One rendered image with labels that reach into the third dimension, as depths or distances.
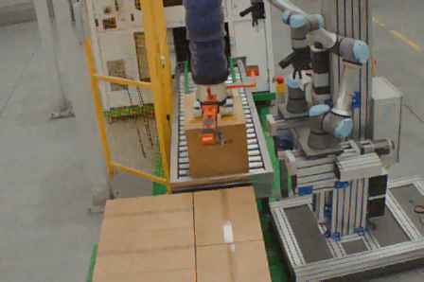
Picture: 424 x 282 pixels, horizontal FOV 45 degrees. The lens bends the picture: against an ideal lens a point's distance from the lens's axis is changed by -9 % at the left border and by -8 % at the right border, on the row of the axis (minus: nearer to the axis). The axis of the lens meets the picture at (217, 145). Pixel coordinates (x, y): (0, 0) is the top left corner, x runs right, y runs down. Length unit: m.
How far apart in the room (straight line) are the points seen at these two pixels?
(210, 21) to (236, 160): 1.06
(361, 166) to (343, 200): 0.51
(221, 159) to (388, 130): 1.15
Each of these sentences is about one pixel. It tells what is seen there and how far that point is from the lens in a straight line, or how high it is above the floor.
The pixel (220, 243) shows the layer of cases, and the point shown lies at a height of 0.54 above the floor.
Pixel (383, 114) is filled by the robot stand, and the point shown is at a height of 1.12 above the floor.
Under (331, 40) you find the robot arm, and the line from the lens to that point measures 2.95.
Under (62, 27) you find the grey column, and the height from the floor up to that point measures 1.60.
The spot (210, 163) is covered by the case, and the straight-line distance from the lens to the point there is 3.76.
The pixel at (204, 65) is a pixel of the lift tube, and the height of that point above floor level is 1.44.
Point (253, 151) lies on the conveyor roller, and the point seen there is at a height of 0.55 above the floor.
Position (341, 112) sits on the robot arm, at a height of 1.29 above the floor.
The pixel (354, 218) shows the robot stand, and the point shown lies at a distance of 3.73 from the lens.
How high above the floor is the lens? 2.55
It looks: 28 degrees down
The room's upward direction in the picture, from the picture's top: 6 degrees counter-clockwise
